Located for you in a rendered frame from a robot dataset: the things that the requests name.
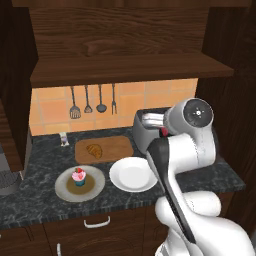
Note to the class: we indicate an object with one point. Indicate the dark meat fork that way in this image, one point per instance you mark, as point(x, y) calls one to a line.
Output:
point(114, 106)

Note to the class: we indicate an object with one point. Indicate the small clear shaker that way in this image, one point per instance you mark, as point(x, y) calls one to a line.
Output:
point(64, 139)

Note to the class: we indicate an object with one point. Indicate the dark wooden range hood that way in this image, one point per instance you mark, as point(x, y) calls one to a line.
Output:
point(126, 46)

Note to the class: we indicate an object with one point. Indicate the small dark spatula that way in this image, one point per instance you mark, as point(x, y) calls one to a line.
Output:
point(88, 108)

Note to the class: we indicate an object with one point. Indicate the dark wooden wall cabinet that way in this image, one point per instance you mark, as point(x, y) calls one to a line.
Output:
point(15, 83)

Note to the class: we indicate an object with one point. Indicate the dark slotted spatula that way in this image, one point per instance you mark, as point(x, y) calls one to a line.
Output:
point(75, 112)

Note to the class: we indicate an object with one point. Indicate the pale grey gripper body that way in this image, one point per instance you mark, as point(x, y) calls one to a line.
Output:
point(153, 117)

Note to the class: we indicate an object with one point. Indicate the brown wooden cutting board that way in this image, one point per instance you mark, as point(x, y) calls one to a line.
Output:
point(113, 150)

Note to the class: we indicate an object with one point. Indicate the dark wooden drawer front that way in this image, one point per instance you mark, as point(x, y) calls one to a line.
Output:
point(123, 230)

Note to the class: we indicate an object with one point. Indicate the white plate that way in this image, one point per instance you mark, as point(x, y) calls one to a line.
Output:
point(131, 175)

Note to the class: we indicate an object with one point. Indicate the pink frosted cupcake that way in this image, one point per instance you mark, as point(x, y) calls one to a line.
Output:
point(79, 177)

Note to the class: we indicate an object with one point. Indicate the dark ladle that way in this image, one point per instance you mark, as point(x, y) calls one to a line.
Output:
point(101, 107)

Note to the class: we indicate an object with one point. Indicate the grey plate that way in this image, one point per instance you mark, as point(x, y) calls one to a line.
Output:
point(63, 186)

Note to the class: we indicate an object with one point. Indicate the golden brown croissant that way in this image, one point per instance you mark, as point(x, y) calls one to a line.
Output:
point(94, 150)

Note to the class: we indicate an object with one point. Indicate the grey toaster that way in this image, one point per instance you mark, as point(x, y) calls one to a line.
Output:
point(140, 136)

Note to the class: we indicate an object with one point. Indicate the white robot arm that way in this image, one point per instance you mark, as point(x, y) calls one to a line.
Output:
point(196, 150)

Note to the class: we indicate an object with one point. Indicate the tall dark wooden cabinet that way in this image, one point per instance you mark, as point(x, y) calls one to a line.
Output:
point(233, 83)

